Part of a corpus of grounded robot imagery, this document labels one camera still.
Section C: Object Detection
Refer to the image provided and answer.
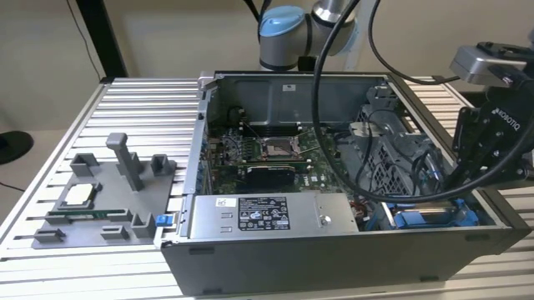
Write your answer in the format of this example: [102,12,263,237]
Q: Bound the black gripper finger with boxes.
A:
[470,148,533,190]
[442,107,498,190]

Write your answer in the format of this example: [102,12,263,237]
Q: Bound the black disk wire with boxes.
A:
[410,149,443,196]

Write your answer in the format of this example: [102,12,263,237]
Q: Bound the blue disk wire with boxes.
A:
[417,167,443,194]

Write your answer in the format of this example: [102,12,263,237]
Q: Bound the hard disk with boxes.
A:
[383,199,478,219]

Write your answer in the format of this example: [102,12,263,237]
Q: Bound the grey perforated disk bay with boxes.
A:
[337,104,451,201]

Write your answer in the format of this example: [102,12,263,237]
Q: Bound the blue disk carrier in bay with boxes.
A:
[394,212,478,229]

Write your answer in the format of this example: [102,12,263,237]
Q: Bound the green motherboard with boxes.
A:
[206,121,359,196]

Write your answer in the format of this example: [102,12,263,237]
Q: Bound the CPU socket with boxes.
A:
[258,136,304,159]

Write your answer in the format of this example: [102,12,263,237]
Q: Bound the black installed RAM sticks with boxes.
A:
[246,122,302,133]

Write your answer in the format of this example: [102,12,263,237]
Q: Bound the black graphics card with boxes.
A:
[243,165,298,192]

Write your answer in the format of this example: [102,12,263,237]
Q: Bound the silver power supply unit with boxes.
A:
[186,192,361,240]

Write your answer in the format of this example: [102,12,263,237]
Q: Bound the dark grey PC case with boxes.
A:
[154,70,533,296]

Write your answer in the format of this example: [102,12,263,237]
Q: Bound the grey parts rack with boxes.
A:
[32,132,180,250]

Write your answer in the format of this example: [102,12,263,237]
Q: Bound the green RAM stick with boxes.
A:
[48,209,126,219]

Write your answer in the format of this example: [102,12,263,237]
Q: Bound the silver CPU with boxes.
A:
[66,184,95,206]

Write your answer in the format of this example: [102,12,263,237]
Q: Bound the black round stand base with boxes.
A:
[0,130,35,165]

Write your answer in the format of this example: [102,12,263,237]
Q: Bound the thin black camera cable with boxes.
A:
[366,0,462,85]

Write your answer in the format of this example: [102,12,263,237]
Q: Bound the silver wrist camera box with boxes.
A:
[449,42,529,85]

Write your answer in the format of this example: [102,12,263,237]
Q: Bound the black looping wire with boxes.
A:
[357,107,402,198]

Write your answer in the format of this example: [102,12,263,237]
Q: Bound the red wire bundle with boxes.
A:
[350,202,371,223]

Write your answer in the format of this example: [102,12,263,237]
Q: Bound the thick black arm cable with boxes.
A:
[311,0,534,204]

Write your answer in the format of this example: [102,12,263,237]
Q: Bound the black cables behind arm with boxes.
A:
[240,0,268,43]

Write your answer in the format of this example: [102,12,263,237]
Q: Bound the black vertical post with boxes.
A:
[75,0,128,84]

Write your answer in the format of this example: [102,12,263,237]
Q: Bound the thin black wall wire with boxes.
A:
[66,0,104,84]

